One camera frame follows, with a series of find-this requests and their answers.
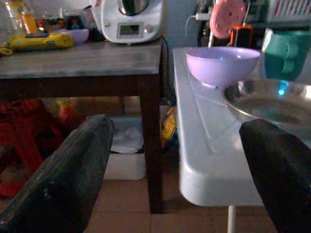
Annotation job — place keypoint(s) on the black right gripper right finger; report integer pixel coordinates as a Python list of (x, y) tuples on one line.
[(284, 174)]

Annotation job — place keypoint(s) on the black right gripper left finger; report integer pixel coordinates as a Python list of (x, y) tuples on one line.
[(60, 182)]

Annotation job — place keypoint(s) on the round steel plate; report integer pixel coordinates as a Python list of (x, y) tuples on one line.
[(267, 106)]

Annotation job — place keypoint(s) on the red plastic stool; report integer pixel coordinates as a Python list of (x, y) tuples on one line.
[(22, 136)]

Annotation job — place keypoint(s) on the white plastic container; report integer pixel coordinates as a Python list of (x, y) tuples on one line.
[(126, 167)]

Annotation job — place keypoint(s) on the white folding table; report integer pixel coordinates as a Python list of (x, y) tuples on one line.
[(206, 145)]

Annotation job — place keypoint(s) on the teal plastic jug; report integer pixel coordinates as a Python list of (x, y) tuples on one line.
[(274, 60)]

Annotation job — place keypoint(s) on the yellow printed bag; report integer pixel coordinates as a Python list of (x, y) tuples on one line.
[(167, 128)]

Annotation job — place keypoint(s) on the grey-top wooden table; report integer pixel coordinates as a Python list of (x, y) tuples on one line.
[(85, 63)]

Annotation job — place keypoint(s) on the purple plastic bowl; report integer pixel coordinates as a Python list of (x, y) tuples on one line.
[(81, 36), (218, 68)]

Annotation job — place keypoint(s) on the yellow plastic package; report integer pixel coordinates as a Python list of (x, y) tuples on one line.
[(48, 42)]

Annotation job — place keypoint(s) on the small yellow item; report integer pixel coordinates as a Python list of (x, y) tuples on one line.
[(6, 50)]

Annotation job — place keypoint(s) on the orange and black device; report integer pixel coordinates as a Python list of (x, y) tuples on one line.
[(240, 36)]

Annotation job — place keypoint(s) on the dark lidded jar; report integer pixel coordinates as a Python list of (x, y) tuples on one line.
[(74, 23)]

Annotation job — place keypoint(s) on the orange bottle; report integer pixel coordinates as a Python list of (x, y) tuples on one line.
[(30, 23)]

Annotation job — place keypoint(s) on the pink round disc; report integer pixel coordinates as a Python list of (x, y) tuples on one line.
[(226, 19)]

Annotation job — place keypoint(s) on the white kitchen food processor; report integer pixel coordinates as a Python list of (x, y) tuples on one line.
[(131, 31)]

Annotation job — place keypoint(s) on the white slatted basket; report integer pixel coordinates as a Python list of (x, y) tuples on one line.
[(289, 7)]

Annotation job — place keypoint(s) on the clear glass bottle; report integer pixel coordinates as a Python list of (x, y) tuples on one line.
[(9, 19)]

